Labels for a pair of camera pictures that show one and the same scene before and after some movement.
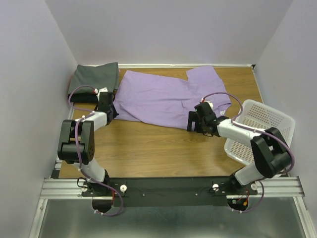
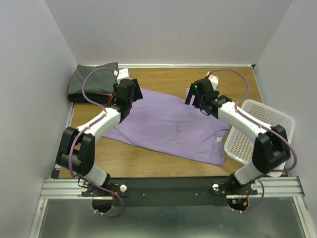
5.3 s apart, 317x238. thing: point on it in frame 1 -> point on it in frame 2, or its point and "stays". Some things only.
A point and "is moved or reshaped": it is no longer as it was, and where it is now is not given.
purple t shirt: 166,99 is moved or reshaped
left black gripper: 114,112 -> 137,92
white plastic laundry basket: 259,118 stays
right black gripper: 192,116 -> 192,92
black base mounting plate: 169,192 stays
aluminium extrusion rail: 272,187 stays
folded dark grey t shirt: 103,76 stays
